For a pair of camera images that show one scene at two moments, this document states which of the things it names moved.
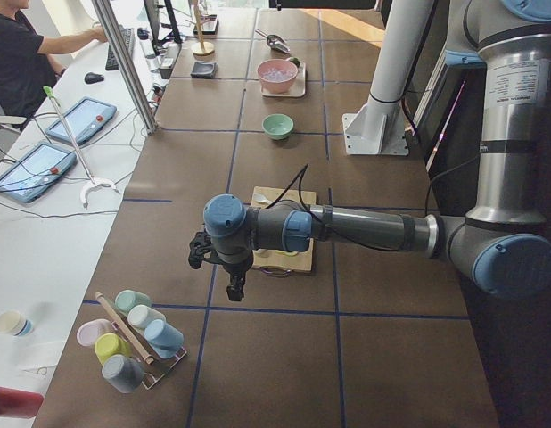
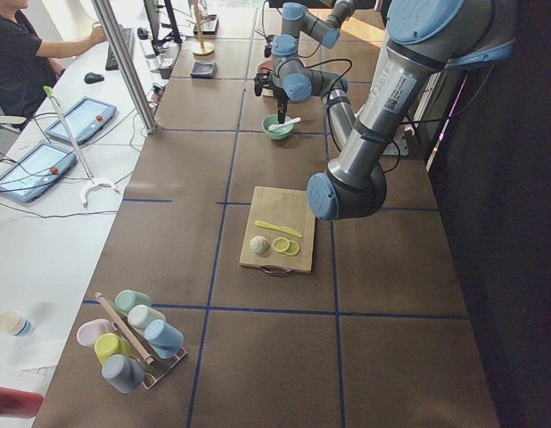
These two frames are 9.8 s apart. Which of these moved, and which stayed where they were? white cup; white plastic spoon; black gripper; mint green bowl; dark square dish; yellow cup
Moved: white plastic spoon; black gripper
Stayed: mint green bowl; white cup; yellow cup; dark square dish
